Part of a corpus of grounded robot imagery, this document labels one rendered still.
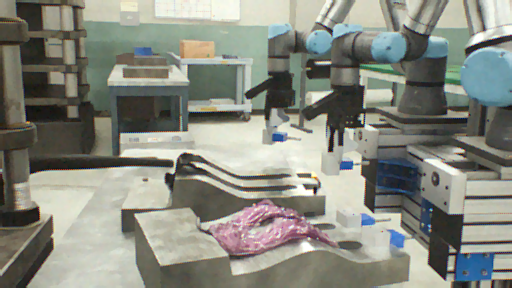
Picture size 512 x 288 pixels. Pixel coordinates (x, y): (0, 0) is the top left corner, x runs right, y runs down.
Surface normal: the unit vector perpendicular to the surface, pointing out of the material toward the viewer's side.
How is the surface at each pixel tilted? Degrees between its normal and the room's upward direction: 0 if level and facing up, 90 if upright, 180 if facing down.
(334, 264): 90
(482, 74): 97
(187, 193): 90
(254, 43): 90
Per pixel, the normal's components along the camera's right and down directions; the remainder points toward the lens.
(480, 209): 0.15, 0.22
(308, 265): 0.37, 0.22
